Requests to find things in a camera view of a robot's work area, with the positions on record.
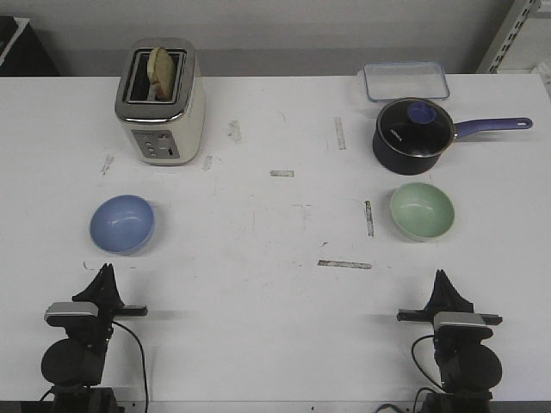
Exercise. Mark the white metal shelf rack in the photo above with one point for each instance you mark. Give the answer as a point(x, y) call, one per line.
point(522, 41)

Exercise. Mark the glass pot lid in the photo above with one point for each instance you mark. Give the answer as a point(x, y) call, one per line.
point(415, 127)

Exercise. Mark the dark blue saucepan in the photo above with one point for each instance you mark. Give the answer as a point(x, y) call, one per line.
point(411, 166)

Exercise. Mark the bread slice in toaster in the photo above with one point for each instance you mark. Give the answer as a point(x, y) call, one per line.
point(161, 72)

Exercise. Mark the blue bowl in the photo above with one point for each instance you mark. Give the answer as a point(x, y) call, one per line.
point(122, 225)

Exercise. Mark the green bowl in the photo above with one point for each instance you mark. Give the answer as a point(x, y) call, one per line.
point(421, 211)

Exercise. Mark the clear plastic food container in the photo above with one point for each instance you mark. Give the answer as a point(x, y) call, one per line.
point(388, 81)

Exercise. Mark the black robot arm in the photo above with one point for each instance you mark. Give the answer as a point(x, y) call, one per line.
point(74, 365)
point(468, 368)

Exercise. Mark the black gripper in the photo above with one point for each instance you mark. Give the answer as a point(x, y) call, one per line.
point(445, 292)
point(91, 324)

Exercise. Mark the cream two-slot toaster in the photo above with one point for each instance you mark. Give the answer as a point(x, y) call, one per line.
point(163, 133)

